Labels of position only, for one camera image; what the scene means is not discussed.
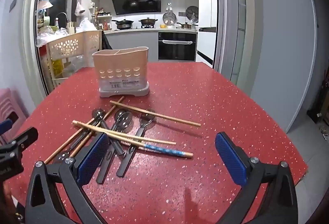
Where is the blue patterned wooden chopstick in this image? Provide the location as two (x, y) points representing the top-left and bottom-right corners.
(83, 126), (193, 159)

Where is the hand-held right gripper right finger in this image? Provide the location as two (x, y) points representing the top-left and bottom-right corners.
(214, 132), (300, 224)

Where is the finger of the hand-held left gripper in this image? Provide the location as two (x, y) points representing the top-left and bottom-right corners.
(0, 127), (39, 154)
(0, 118), (13, 135)

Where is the pink plastic stool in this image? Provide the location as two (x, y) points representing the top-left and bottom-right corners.
(0, 88), (28, 145)

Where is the round dark divided pan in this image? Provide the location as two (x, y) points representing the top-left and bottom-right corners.
(185, 6), (199, 21)

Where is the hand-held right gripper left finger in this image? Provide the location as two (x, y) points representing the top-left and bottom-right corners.
(24, 133), (110, 224)

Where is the black handled metal spoon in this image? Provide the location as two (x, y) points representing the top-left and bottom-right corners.
(96, 109), (134, 184)
(116, 110), (156, 177)
(92, 108), (124, 157)
(53, 126), (90, 164)

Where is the round metal steamer plate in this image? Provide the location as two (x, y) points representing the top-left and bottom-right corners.
(162, 11), (177, 26)

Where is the beige plastic trolley rack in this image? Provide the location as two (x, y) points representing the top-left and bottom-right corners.
(46, 30), (103, 90)

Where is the beige plastic utensil holder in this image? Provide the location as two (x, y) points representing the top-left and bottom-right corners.
(92, 46), (150, 98)

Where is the grey kitchen counter cabinet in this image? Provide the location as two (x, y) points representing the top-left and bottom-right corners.
(103, 28), (199, 63)

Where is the white plastic bag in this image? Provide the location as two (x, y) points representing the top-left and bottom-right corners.
(78, 18), (96, 33)

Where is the heap of clear plastic bags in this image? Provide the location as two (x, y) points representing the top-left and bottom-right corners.
(37, 26), (70, 48)

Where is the dark hanging jacket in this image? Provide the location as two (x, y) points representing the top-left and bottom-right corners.
(101, 30), (112, 51)

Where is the dark cooking pot with lid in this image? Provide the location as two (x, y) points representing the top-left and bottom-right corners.
(139, 17), (159, 28)

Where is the hanging plastic bag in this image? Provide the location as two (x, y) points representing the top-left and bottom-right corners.
(74, 2), (86, 16)

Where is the black wok with lid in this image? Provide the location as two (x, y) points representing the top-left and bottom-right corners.
(111, 19), (135, 30)

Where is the black built-in oven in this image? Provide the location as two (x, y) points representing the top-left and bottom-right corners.
(158, 31), (198, 62)

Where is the black range hood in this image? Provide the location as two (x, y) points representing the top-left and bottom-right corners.
(110, 0), (162, 15)

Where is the black kitchen faucet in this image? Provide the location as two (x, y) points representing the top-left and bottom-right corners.
(55, 12), (69, 30)

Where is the white refrigerator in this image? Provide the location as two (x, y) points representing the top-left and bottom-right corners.
(195, 0), (219, 68)

